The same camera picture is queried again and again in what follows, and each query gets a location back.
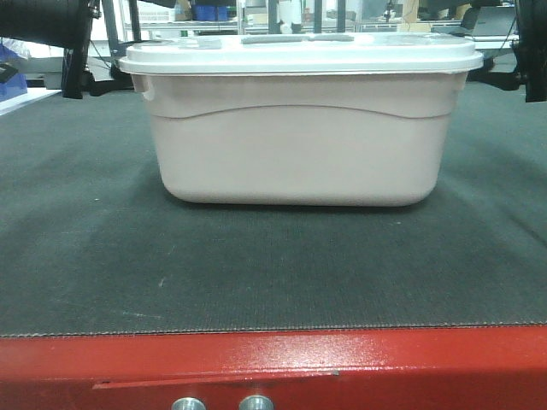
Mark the red metal cart edge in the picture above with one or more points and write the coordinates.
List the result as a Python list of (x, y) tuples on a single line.
[(500, 367)]

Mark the dark green table mat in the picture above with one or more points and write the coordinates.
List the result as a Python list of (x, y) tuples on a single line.
[(92, 243)]

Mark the silver round bolt left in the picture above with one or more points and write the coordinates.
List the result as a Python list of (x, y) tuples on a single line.
[(188, 403)]

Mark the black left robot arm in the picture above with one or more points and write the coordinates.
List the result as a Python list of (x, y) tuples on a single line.
[(63, 24)]

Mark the grey open laptop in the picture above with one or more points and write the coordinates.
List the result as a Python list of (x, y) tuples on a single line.
[(488, 21)]

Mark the blue bins on far shelf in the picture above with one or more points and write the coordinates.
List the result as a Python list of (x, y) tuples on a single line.
[(205, 12)]

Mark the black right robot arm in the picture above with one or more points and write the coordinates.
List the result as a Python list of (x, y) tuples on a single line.
[(530, 54)]

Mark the white bin lid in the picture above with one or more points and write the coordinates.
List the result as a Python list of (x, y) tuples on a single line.
[(306, 54)]

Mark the blue crate far left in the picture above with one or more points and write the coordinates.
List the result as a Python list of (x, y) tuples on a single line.
[(13, 82)]

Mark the silver round bolt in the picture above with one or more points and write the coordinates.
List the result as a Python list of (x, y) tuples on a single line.
[(188, 403), (256, 402)]

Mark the white plastic storage bin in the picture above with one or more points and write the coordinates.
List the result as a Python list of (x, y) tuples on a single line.
[(349, 139)]

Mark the silver round bolt right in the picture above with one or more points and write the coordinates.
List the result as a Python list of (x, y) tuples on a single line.
[(256, 402)]

